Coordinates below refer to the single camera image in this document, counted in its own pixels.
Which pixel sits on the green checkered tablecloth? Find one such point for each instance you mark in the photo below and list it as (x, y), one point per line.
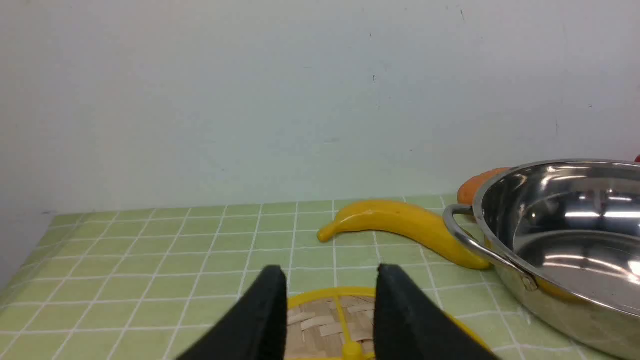
(144, 284)

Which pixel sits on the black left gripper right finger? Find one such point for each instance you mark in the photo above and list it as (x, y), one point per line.
(409, 326)

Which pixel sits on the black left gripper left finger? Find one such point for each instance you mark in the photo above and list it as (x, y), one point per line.
(255, 328)

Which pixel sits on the orange round fruit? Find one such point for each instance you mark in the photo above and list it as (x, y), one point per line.
(467, 190)

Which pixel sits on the yellow rimmed woven steamer lid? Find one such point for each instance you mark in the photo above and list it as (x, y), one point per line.
(331, 324)

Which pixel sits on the stainless steel pot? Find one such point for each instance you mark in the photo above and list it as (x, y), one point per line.
(564, 239)

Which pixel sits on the yellow plastic banana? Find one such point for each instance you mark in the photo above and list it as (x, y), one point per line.
(405, 219)

